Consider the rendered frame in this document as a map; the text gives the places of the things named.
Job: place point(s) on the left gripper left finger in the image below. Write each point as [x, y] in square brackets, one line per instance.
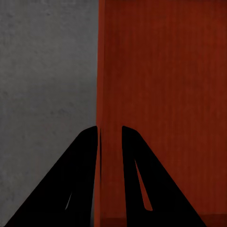
[64, 196]

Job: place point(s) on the storage box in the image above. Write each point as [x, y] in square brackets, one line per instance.
[162, 71]

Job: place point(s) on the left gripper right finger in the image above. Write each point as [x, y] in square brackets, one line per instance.
[170, 206]

